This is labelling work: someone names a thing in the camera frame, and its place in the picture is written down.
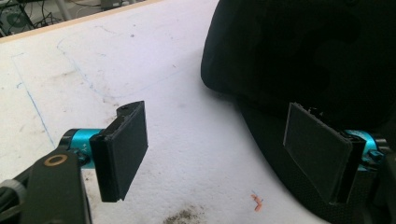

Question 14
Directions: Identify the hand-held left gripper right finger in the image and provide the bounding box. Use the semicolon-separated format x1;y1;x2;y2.
282;102;388;205

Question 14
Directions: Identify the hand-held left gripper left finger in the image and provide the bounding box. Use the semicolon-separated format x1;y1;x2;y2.
59;100;149;203

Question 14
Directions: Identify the black baseball cap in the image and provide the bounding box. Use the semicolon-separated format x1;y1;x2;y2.
200;0;396;224

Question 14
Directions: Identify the small orange scrap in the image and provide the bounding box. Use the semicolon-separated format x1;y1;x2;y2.
249;193;264;213

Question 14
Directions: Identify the grey box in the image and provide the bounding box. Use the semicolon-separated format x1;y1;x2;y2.
100;0;123;9

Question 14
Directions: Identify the grey metal stand leg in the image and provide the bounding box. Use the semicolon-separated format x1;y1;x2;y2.
54;0;75;21

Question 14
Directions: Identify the tangle of black cables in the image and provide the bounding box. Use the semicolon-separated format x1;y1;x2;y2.
0;0;64;37

